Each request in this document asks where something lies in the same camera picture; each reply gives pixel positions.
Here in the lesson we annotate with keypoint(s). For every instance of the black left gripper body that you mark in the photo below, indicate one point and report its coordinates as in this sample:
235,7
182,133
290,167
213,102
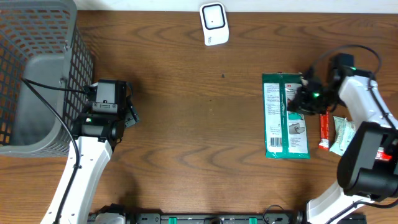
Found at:
121,113

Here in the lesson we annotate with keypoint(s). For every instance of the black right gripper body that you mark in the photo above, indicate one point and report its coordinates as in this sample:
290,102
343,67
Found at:
314,101

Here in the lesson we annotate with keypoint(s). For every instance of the mint green tissue pack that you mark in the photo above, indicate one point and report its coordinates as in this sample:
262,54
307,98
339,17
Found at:
345,131

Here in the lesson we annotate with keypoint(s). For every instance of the red coffee stick sachet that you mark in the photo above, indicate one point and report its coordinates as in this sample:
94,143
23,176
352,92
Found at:
324,132

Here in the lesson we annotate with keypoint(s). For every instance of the green white wipes pack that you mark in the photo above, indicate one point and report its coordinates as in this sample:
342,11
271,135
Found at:
285,132

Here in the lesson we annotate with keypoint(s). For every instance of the red candy bag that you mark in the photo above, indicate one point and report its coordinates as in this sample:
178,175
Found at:
382,156

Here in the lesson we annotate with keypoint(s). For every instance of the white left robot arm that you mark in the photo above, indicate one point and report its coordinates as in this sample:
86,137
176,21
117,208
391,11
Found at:
96,132

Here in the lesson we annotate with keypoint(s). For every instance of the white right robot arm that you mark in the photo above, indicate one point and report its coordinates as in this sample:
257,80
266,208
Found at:
367,171

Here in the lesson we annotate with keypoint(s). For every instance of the white barcode scanner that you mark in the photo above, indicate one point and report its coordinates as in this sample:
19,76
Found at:
214,23

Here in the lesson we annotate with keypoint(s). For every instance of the grey plastic mesh basket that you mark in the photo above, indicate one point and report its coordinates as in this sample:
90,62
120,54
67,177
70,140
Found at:
44,66

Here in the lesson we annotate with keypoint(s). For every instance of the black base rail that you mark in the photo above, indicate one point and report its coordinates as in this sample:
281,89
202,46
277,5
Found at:
115,213

